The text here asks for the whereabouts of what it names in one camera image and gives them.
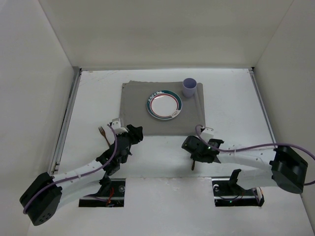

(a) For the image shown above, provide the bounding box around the grey cloth placemat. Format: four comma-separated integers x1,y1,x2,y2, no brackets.
119,81,206,136

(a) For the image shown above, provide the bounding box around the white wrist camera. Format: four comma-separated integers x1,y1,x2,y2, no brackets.
200,127,214,141
110,118,128,135

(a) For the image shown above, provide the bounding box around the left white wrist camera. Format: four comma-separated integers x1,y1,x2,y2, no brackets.
110,118,128,135

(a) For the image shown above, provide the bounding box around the lilac plastic cup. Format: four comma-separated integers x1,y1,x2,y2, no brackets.
182,78,197,98

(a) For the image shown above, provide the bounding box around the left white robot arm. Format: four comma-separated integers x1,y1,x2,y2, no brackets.
19,124,143,226

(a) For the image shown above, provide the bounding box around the brown wooden fork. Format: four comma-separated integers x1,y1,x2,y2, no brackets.
98,126,111,146

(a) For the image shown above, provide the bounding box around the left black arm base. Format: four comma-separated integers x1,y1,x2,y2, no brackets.
78,178,126,208

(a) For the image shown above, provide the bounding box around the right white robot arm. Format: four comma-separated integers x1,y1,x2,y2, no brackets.
182,136,308,194

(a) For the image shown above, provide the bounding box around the brown wooden spoon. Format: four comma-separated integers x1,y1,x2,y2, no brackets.
191,160,195,171

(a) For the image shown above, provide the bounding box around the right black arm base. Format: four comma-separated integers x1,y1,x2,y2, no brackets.
212,169,265,207

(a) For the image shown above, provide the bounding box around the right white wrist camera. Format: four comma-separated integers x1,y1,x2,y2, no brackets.
200,127,214,141

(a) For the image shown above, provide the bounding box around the white plate green red rim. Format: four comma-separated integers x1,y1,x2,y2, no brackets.
146,90,183,120

